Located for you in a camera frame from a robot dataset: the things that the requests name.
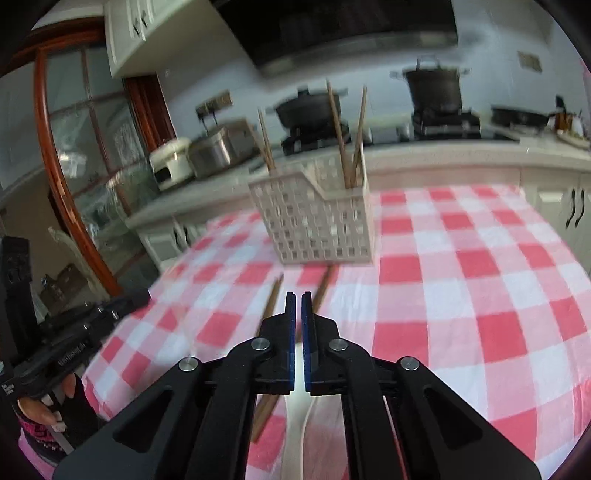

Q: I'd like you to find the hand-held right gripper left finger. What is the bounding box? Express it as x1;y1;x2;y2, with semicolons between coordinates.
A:
53;291;297;480

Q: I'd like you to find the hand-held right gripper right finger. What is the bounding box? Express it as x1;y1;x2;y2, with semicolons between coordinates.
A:
301;291;541;480

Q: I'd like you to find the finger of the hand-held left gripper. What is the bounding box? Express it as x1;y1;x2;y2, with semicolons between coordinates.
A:
83;290;151;326

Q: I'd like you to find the white ceramic spoon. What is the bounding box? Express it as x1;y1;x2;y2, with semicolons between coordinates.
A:
281;342;320;480

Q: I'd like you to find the white perforated plastic basket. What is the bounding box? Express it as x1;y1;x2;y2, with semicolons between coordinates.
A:
248;159;375;265

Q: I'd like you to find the person's left hand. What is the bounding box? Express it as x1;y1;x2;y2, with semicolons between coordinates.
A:
17;373;78;428

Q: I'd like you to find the white ornate chair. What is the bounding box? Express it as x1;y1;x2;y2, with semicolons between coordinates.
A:
48;226;93;280

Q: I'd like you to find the pink black patterned clothing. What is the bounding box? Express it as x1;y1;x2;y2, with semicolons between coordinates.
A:
18;415;71;480

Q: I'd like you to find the white small cooker appliance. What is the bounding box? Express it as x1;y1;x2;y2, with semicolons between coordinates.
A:
148;137;195;192

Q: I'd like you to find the red white checked tablecloth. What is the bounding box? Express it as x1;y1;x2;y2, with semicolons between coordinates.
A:
83;185;591;480

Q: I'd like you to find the silver rice cooker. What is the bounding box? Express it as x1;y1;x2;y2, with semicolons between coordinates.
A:
187;119;259;178

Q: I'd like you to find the red wooden glass door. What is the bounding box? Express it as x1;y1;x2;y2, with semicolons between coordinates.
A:
32;28;177;297

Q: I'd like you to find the black clay pot with lid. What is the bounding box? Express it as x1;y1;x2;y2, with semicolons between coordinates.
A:
273;88;345;130

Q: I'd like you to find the light stone countertop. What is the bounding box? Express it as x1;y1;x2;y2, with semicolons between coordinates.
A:
124;133;591;230

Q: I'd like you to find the black glass gas stove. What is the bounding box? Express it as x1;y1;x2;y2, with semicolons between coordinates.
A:
252;108;520;158

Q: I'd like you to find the white upper cabinet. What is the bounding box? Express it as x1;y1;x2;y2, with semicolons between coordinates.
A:
104;0;218;79

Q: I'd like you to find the dark metal stockpot with lid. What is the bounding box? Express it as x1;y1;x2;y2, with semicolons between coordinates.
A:
390;55;472;114

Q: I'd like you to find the black wok pan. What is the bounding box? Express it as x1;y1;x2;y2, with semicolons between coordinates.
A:
490;105;552;128

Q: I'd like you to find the black glass range hood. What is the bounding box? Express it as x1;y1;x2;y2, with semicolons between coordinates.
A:
215;0;459;78

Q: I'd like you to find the white plate with food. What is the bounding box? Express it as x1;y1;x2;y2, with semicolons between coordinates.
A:
556;129;591;149

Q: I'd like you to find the brown knife block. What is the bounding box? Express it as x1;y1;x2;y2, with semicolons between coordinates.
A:
554;95;573;131

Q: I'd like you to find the gold wall outlet panel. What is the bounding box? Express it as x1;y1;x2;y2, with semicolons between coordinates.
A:
196;91;232;116

